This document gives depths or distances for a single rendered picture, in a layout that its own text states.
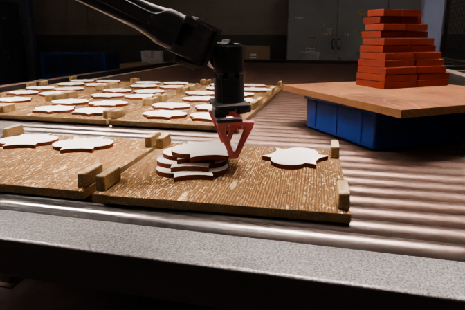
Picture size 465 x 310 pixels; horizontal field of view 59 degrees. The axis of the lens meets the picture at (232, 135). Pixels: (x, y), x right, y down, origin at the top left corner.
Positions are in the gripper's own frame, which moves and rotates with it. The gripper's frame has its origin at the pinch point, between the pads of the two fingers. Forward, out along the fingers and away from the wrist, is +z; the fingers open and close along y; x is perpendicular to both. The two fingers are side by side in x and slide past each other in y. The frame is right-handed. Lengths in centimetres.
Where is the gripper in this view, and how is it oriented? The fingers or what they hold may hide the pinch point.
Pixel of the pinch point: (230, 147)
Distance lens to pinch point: 79.9
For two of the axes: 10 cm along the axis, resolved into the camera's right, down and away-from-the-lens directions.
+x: 9.9, -0.5, 1.6
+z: 0.1, 9.7, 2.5
